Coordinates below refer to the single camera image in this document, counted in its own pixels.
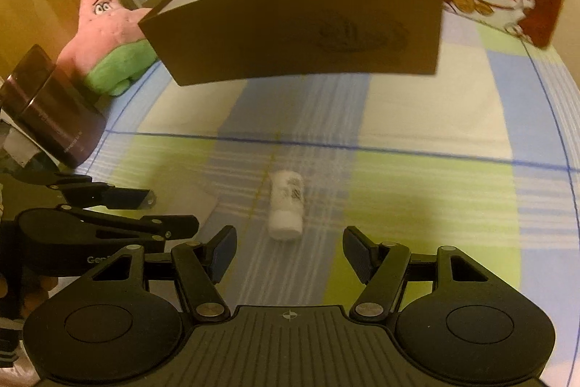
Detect person's left hand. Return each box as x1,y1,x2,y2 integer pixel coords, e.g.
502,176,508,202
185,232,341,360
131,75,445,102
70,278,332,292
20,275,59,318

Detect brown cardboard box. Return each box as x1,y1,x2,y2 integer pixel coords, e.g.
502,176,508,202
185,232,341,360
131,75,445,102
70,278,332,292
140,0,443,86

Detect checkered tablecloth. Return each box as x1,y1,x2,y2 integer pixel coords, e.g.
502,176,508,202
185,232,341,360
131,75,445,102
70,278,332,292
80,12,580,387

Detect dark brown cylindrical canister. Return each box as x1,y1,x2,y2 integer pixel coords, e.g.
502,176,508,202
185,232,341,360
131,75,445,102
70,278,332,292
1,44,106,168

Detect small white bottle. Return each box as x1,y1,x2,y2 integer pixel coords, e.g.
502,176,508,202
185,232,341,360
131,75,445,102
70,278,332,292
268,170,305,240

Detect pink starfish plush toy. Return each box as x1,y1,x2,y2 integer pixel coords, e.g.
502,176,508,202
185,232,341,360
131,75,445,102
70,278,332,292
56,0,158,96

